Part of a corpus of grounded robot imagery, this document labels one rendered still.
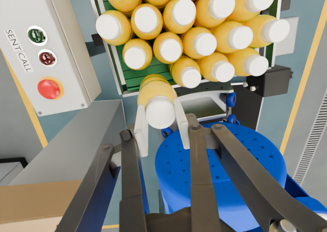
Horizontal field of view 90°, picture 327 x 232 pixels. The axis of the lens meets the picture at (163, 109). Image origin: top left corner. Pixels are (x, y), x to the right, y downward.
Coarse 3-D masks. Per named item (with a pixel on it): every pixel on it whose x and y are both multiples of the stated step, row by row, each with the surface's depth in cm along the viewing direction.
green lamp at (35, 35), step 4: (32, 28) 25; (28, 32) 25; (32, 32) 25; (36, 32) 25; (40, 32) 25; (28, 36) 25; (32, 36) 25; (36, 36) 25; (40, 36) 25; (32, 40) 25; (36, 40) 25; (40, 40) 26
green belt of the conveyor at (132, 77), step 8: (104, 0) 41; (112, 8) 42; (152, 40) 46; (120, 48) 46; (152, 48) 47; (120, 56) 47; (152, 56) 48; (152, 64) 49; (160, 64) 49; (128, 72) 49; (136, 72) 49; (144, 72) 49; (152, 72) 50; (160, 72) 50; (168, 72) 50; (128, 80) 50; (136, 80) 50; (168, 80) 51; (128, 88) 51; (136, 88) 51
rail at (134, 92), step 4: (268, 68) 43; (200, 80) 43; (204, 80) 43; (172, 84) 44; (176, 84) 44; (124, 92) 45; (128, 92) 44; (132, 92) 44; (136, 92) 44; (124, 96) 44
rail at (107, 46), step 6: (96, 0) 36; (96, 6) 36; (96, 12) 36; (96, 18) 36; (108, 48) 39; (108, 54) 39; (114, 60) 42; (114, 66) 41; (114, 72) 41; (114, 78) 42; (120, 84) 44; (120, 90) 43
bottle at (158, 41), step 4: (164, 32) 34; (168, 32) 34; (160, 36) 33; (164, 36) 32; (168, 36) 32; (172, 36) 32; (176, 36) 33; (156, 40) 34; (160, 40) 32; (164, 40) 31; (176, 40) 32; (180, 40) 33; (156, 44) 33; (160, 44) 32; (180, 44) 33; (156, 48) 33; (160, 48) 32; (156, 52) 34; (160, 52) 32; (156, 56) 35; (160, 56) 33; (180, 56) 35; (160, 60) 35; (164, 60) 34; (176, 60) 35
